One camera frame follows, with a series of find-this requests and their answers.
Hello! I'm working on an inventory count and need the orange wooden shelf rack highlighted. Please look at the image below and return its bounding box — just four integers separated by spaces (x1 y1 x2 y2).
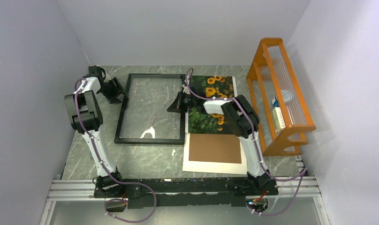
246 37 316 157

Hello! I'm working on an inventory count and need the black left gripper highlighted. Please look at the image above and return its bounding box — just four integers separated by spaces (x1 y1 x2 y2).
98 78 129 105

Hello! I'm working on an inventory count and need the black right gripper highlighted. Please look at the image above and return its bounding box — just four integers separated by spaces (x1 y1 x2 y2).
167 91 197 113

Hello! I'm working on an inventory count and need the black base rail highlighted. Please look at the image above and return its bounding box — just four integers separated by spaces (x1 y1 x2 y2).
92 176 279 209

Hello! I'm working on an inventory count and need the clear acrylic sheet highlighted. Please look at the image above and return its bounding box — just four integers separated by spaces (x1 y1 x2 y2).
120 78 182 139

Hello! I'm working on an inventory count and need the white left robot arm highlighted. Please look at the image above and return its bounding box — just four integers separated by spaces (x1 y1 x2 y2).
64 65 126 197

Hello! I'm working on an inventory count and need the black picture frame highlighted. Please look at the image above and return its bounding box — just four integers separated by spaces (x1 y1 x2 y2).
114 73 185 145

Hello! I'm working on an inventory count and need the aluminium table rail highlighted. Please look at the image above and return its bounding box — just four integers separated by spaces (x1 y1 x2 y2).
38 155 330 225

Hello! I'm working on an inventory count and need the white mat backing board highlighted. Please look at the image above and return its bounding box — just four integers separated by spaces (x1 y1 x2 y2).
182 133 247 175

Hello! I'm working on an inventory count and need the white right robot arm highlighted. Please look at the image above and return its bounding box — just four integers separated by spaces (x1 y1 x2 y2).
167 91 276 195

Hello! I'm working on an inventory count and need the sunflower photo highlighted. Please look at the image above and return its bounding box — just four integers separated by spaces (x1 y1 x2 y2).
188 75 235 135

